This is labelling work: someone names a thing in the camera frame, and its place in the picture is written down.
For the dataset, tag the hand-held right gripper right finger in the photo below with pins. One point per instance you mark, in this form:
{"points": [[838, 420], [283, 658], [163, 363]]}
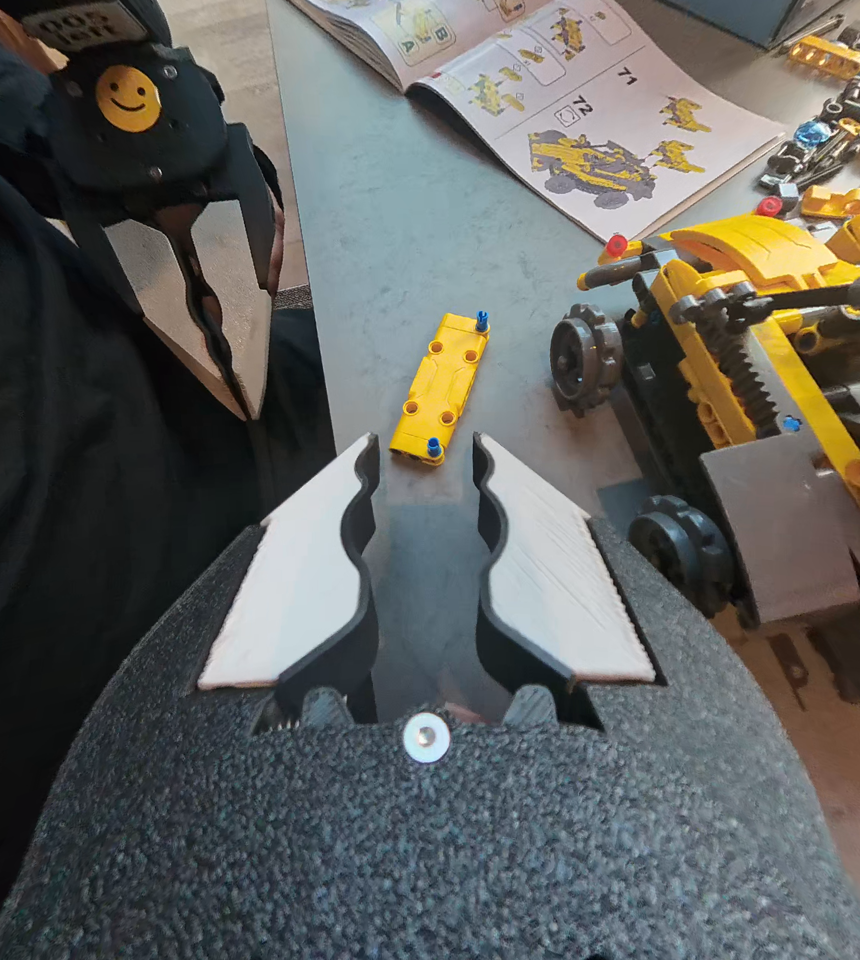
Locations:
{"points": [[557, 600]]}

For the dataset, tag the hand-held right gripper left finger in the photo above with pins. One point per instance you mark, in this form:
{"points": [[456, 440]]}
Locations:
{"points": [[295, 600]]}

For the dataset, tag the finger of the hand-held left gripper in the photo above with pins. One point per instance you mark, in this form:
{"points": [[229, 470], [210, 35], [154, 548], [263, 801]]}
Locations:
{"points": [[239, 300], [152, 277]]}

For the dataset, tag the blue connector pin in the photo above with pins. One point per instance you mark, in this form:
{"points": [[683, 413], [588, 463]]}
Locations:
{"points": [[433, 448]]}

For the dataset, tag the yellow rectangular brick block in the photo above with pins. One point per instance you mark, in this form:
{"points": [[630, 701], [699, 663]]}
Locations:
{"points": [[441, 375]]}

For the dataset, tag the yellow grey toy brick vehicle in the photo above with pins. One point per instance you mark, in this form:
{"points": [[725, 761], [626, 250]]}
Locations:
{"points": [[774, 487]]}

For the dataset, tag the grey desk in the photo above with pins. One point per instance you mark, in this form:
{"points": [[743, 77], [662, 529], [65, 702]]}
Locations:
{"points": [[400, 187]]}

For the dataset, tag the wooden beam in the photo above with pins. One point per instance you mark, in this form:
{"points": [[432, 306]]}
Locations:
{"points": [[2, 34]]}

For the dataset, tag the person's black clothing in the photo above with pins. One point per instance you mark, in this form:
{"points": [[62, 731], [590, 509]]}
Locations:
{"points": [[62, 487]]}

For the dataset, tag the building instruction booklet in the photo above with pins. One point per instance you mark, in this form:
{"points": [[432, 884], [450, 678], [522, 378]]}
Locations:
{"points": [[624, 112]]}

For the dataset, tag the pile of loose brick parts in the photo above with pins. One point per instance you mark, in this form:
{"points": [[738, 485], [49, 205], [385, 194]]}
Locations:
{"points": [[849, 127]]}

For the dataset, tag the blue cardboard box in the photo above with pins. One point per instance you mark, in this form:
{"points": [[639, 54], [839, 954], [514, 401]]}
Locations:
{"points": [[737, 19]]}

